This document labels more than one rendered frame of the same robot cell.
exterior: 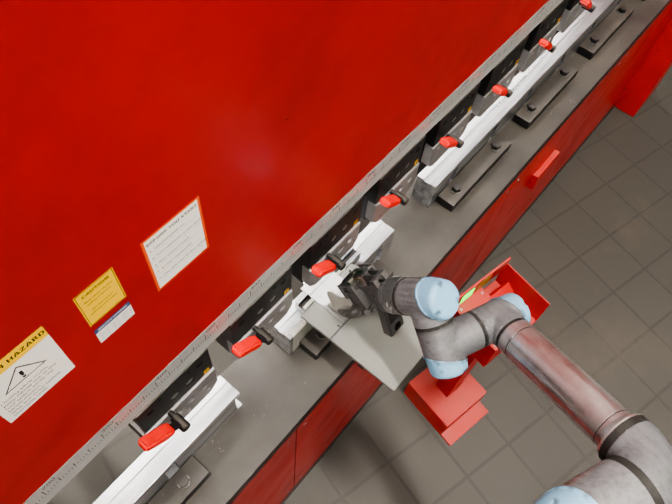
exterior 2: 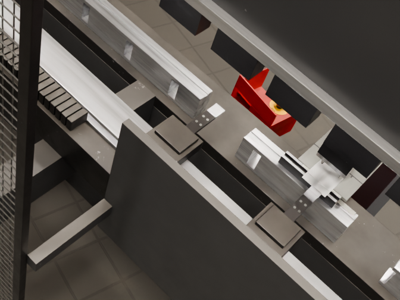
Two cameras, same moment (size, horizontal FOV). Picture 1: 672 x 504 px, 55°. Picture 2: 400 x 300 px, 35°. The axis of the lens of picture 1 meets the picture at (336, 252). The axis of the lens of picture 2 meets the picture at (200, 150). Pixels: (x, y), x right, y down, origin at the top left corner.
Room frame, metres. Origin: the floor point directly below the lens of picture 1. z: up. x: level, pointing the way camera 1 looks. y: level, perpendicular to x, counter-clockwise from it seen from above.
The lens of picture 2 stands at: (1.20, 1.11, 2.37)
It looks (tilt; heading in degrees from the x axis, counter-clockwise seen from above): 51 degrees down; 261
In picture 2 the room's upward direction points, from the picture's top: 23 degrees clockwise
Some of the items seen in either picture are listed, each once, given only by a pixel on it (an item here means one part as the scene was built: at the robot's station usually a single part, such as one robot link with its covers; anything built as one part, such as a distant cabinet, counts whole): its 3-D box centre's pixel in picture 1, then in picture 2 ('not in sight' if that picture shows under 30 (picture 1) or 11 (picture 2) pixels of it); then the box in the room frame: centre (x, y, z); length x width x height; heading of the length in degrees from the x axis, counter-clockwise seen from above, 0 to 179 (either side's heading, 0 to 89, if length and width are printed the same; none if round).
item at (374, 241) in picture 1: (334, 283); (294, 184); (0.72, -0.01, 0.92); 0.39 x 0.06 x 0.10; 147
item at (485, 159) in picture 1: (474, 171); not in sight; (1.15, -0.36, 0.89); 0.30 x 0.05 x 0.03; 147
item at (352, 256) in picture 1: (328, 279); (309, 178); (0.70, 0.01, 0.99); 0.20 x 0.03 x 0.03; 147
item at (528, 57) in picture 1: (531, 27); not in sight; (1.32, -0.41, 1.26); 0.15 x 0.09 x 0.17; 147
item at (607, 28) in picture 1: (606, 30); not in sight; (1.82, -0.80, 0.89); 0.30 x 0.05 x 0.03; 147
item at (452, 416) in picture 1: (449, 397); not in sight; (0.77, -0.48, 0.06); 0.25 x 0.20 x 0.12; 46
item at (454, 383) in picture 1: (465, 359); not in sight; (0.79, -0.46, 0.39); 0.06 x 0.06 x 0.54; 46
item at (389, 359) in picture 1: (371, 324); (345, 156); (0.59, -0.10, 1.00); 0.26 x 0.18 x 0.01; 57
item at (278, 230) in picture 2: not in sight; (291, 214); (0.75, 0.16, 1.01); 0.26 x 0.12 x 0.05; 57
